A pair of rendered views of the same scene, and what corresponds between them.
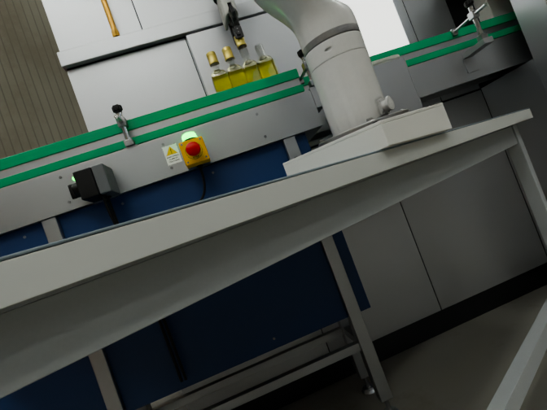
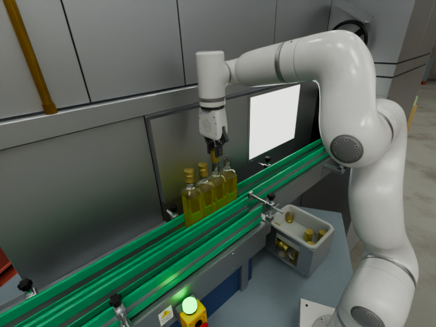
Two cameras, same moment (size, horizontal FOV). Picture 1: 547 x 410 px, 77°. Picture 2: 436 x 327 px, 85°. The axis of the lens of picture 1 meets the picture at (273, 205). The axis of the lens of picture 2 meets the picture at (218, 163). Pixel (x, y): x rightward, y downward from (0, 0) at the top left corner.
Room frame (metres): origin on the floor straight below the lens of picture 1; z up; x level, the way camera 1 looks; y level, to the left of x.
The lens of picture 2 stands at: (0.57, 0.30, 1.72)
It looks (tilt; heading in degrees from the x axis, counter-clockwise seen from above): 28 degrees down; 328
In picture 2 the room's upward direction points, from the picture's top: 3 degrees counter-clockwise
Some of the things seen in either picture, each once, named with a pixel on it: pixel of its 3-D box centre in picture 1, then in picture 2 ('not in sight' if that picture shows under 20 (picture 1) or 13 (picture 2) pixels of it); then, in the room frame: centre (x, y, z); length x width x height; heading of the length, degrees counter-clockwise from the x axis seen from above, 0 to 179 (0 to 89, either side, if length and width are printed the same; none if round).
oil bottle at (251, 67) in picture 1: (258, 89); (217, 197); (1.23, -0.09, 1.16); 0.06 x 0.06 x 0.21; 10
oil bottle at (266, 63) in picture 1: (273, 85); (228, 191); (1.24, -0.15, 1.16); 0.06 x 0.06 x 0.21; 8
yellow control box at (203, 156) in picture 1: (194, 154); (191, 315); (0.99, 0.16, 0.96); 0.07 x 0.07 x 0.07; 9
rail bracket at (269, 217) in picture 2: (305, 71); (265, 204); (1.12, -0.25, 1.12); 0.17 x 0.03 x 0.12; 9
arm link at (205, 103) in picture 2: not in sight; (211, 100); (1.23, -0.09, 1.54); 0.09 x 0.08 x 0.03; 9
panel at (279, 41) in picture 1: (305, 45); (242, 132); (1.40, -0.35, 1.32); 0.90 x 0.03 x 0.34; 99
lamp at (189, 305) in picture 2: (189, 137); (189, 304); (0.99, 0.16, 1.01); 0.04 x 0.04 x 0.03
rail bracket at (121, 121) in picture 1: (121, 124); (124, 321); (0.99, 0.33, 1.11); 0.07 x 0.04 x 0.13; 9
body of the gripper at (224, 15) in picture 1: (227, 8); (213, 120); (1.23, -0.09, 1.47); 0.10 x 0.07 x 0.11; 9
